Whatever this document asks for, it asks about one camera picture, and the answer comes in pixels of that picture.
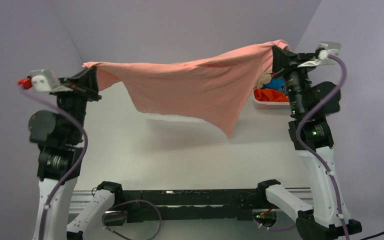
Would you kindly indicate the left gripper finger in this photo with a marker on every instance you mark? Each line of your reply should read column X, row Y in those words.
column 86, row 76
column 87, row 88

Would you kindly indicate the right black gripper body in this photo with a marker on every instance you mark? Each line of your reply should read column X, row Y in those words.
column 297, row 77

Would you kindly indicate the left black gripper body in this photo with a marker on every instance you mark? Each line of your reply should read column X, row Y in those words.
column 75, row 101

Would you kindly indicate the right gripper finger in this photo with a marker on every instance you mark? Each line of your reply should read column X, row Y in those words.
column 280, row 67
column 281, row 56

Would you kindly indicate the pink t shirt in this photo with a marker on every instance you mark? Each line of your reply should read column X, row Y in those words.
column 213, row 89

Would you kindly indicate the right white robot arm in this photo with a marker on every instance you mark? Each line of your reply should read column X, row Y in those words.
column 327, row 217

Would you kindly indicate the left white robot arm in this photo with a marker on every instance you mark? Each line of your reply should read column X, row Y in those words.
column 62, row 141

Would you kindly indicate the beige t shirt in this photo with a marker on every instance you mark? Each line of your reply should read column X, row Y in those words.
column 264, row 79

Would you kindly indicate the bright blue t shirt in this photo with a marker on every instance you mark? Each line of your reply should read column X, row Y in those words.
column 277, row 85

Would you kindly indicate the white plastic laundry basket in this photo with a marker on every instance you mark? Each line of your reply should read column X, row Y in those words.
column 260, row 105

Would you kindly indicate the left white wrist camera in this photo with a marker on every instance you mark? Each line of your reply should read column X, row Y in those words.
column 43, row 81

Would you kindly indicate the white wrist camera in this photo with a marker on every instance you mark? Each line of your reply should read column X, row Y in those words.
column 43, row 81
column 321, row 58

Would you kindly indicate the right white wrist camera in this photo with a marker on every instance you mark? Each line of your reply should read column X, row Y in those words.
column 321, row 58

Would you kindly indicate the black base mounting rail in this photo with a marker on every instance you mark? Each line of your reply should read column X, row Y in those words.
column 138, row 206

